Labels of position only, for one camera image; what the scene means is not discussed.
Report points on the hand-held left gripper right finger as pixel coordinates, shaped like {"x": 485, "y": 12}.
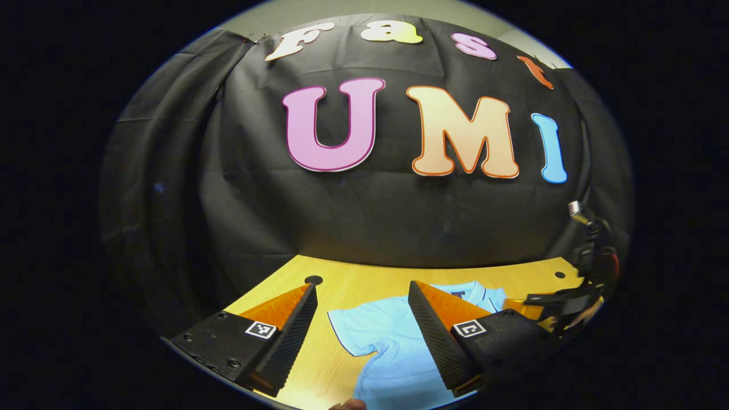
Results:
{"x": 435, "y": 347}

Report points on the black backdrop cloth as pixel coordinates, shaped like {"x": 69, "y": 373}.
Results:
{"x": 370, "y": 222}

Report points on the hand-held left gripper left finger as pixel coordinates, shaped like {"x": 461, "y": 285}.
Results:
{"x": 290, "y": 347}

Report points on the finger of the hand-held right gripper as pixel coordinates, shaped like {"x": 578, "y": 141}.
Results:
{"x": 561, "y": 302}

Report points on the light blue T-shirt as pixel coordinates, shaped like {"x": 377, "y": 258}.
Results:
{"x": 387, "y": 341}

